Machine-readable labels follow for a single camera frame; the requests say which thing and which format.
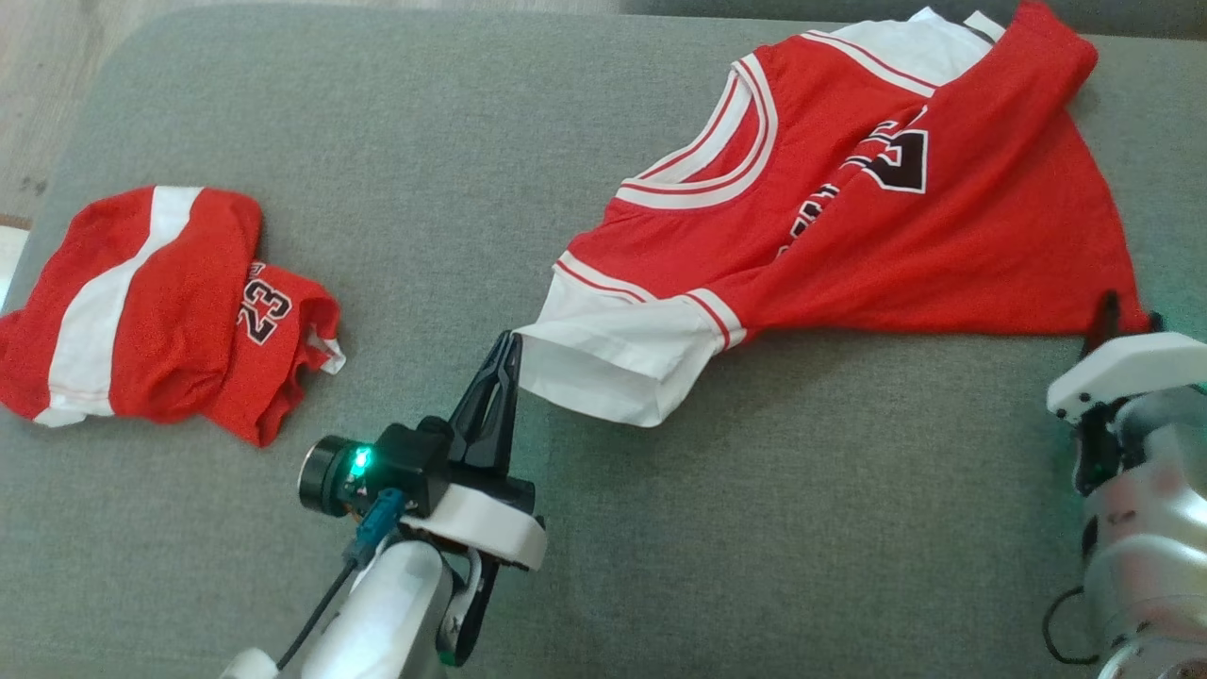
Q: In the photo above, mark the large grey sofa seat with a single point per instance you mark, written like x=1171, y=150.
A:
x=707, y=528

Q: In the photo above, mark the red white basketball jersey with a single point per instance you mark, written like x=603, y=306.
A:
x=896, y=245

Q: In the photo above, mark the red number 23 jersey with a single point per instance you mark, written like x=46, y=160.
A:
x=160, y=311

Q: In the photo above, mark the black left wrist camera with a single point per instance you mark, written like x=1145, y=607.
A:
x=396, y=462

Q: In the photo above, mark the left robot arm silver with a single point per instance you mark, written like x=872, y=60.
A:
x=387, y=613

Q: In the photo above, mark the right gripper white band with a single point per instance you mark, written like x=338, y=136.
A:
x=1132, y=368

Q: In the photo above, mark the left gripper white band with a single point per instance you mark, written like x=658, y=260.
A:
x=481, y=519

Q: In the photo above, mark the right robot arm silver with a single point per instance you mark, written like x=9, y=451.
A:
x=1150, y=547

